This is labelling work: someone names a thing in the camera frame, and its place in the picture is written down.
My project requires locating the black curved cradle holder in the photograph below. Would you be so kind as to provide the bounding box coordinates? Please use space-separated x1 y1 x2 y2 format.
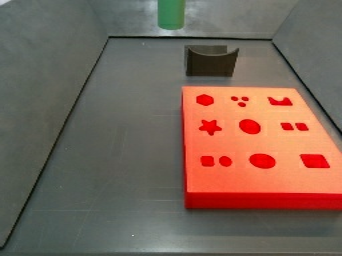
185 45 240 77

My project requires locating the green round peg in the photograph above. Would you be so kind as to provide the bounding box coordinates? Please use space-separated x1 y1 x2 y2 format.
158 0 186 30

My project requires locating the red shape sorter board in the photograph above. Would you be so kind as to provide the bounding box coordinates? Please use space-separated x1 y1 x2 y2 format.
182 86 342 210

